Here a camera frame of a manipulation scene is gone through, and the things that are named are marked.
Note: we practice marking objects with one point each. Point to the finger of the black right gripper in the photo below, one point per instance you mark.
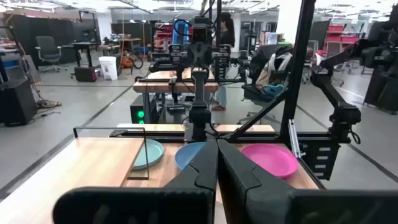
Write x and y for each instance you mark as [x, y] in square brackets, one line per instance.
[206, 56]
[193, 56]

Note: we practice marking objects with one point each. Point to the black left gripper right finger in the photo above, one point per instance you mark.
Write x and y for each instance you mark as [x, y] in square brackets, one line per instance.
[280, 208]

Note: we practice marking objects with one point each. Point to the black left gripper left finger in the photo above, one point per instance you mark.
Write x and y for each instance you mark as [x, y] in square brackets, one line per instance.
[140, 205]

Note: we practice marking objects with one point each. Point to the magenta plate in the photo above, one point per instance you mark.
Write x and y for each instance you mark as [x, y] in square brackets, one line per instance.
[270, 160]

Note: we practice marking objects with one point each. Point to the light teal plate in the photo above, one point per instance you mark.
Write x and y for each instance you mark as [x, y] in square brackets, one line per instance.
[154, 152]

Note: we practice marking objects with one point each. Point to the blue plate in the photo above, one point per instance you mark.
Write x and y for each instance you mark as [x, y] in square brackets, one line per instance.
[186, 154]

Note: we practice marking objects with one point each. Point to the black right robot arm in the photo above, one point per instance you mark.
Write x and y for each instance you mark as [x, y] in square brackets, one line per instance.
[199, 116]

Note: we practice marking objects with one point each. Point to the black background robot arm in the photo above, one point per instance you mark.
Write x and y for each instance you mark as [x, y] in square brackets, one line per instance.
[163, 66]

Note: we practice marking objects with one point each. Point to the blue lit monitor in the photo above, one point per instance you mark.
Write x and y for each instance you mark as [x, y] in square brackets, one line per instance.
[180, 34]

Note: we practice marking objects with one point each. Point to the red storage bins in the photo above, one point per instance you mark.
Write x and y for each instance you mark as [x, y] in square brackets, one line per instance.
[163, 32]
[340, 34]

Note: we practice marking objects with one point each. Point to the person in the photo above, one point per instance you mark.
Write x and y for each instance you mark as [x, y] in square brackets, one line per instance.
[311, 54]
[228, 34]

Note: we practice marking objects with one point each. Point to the wooden workbench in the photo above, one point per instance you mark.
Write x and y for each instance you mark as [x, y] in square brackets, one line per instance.
[161, 87]

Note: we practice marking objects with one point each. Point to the orange shop vacuum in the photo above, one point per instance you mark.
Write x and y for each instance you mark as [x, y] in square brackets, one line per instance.
[127, 61]

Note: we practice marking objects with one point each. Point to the black chair with clothes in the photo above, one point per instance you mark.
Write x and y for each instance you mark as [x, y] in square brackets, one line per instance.
[264, 59]

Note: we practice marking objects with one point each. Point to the black computer tower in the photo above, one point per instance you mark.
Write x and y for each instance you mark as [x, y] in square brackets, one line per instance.
[138, 110]

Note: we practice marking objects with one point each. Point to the white waste bin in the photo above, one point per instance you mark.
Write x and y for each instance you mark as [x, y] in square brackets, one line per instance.
[108, 68]

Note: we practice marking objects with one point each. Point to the black equipment case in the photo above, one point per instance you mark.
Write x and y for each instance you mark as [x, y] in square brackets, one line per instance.
[85, 74]

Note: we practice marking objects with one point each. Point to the dark standing desk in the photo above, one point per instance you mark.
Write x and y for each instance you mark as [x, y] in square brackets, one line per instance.
[82, 46]

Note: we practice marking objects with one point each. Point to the dark grey office chair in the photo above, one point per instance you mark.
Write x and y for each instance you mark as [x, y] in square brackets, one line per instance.
[48, 48]

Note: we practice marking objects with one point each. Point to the black cabinet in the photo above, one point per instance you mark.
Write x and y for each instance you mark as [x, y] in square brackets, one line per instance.
[382, 90]

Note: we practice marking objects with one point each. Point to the black speaker box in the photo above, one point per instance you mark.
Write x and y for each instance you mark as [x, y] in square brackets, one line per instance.
[17, 102]

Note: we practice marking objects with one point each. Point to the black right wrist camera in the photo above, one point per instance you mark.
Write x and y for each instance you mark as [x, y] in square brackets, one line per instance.
[201, 29]

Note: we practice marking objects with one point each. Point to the black partition wall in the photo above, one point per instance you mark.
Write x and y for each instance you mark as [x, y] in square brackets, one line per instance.
[25, 31]

